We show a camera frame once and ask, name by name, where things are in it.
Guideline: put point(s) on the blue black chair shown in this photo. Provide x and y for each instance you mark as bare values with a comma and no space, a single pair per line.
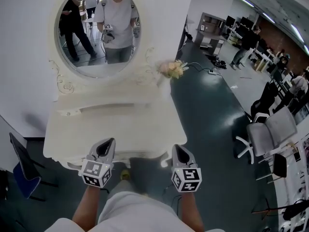
24,178

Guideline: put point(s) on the white power strip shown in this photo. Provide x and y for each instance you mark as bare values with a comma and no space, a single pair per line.
213,72

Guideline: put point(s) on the black office chair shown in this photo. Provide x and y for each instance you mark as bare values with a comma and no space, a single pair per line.
263,103

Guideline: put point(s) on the person's right forearm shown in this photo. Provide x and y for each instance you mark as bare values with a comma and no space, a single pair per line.
192,211

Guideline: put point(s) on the person's left forearm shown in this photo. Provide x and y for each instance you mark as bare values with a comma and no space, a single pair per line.
85,209

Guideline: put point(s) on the white office desk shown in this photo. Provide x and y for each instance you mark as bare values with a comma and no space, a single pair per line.
263,57

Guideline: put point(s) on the person's white shirt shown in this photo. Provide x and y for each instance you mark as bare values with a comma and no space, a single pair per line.
135,214

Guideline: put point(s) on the black bag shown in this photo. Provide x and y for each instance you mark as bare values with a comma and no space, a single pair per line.
295,210

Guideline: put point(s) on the white storage rack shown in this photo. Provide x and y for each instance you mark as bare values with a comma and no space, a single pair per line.
294,182

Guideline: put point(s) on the white dressing table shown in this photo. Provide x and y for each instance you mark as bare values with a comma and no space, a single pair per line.
113,129

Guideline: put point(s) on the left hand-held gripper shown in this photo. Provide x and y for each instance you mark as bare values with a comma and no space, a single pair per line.
95,174

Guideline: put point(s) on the pale flower bouquet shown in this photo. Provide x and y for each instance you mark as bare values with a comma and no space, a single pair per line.
172,69

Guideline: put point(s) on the person's gray trouser leg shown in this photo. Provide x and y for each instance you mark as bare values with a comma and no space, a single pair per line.
128,187

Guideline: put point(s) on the person's yellow shoe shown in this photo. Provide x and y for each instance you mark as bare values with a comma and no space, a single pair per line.
125,175

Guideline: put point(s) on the black tripod stand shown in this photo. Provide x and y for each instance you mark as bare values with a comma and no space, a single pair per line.
268,210

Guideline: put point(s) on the oval mirror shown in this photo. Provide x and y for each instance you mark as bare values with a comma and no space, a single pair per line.
96,66

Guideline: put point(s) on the white vase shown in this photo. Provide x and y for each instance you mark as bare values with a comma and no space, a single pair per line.
164,87

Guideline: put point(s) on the wooden chair dark seat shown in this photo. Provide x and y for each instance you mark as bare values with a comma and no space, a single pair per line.
280,168

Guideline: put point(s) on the white office chair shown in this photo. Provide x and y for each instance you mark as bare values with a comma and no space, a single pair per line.
268,134

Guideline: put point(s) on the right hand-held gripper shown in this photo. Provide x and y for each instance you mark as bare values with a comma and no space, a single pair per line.
187,179

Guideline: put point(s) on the gray desk with hutch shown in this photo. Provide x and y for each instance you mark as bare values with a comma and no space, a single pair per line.
210,33

